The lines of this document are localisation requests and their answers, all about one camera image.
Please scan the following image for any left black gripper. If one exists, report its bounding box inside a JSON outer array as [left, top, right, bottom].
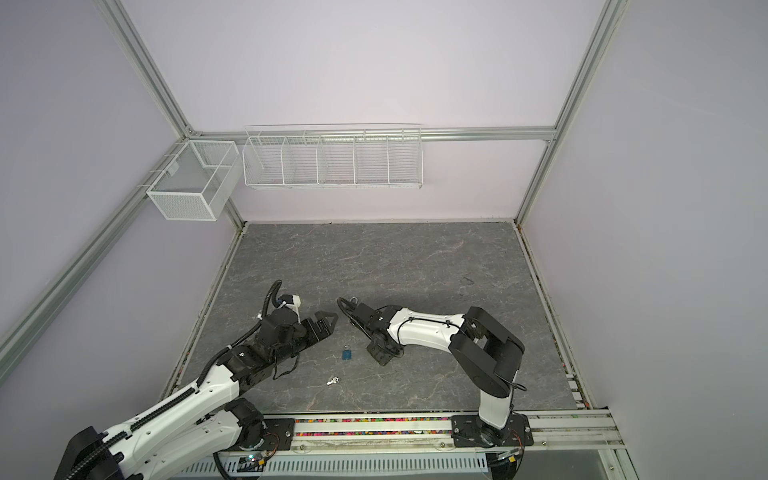
[[272, 310, 338, 366]]

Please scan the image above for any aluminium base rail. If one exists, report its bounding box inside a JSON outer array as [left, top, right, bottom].
[[119, 411, 625, 460]]

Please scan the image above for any white mesh box basket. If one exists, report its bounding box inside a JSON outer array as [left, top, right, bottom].
[[147, 140, 242, 221]]

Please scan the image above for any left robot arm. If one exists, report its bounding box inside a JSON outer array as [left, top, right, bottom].
[[55, 281, 338, 479]]

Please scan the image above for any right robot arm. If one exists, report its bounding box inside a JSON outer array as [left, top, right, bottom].
[[337, 297, 530, 448]]

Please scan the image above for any white vented cable duct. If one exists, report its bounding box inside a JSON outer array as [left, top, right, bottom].
[[134, 455, 490, 479]]

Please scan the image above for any white wire shelf basket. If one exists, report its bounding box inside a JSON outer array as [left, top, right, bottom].
[[242, 123, 424, 189]]

